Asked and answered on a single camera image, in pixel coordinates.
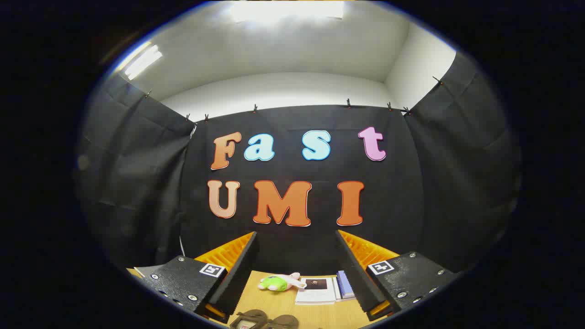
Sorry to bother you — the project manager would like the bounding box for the green and pink plush toy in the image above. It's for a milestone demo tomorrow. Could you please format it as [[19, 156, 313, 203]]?
[[258, 272, 307, 292]]

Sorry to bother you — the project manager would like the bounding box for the wide ceiling light panel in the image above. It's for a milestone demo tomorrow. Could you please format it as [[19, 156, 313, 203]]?
[[230, 0, 344, 22]]

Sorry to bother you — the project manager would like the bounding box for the long ceiling light strip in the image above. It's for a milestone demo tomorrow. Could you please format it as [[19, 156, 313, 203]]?
[[123, 43, 163, 81]]

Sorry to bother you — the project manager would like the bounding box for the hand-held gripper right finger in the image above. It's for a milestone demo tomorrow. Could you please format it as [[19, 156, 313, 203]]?
[[335, 229, 460, 321]]

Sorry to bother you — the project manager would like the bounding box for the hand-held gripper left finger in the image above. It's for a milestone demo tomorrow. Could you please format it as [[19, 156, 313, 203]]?
[[135, 231, 260, 324]]

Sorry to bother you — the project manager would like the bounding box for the row of black cloth clips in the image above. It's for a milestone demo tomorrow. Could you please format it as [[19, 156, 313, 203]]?
[[144, 75, 444, 123]]

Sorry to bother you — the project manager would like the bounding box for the brown fuzzy shoe with bow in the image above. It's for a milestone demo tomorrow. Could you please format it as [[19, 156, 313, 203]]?
[[230, 310, 271, 329], [267, 314, 300, 329]]

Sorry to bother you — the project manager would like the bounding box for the white book with portrait cover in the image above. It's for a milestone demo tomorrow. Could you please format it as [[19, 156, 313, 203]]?
[[295, 277, 339, 305]]

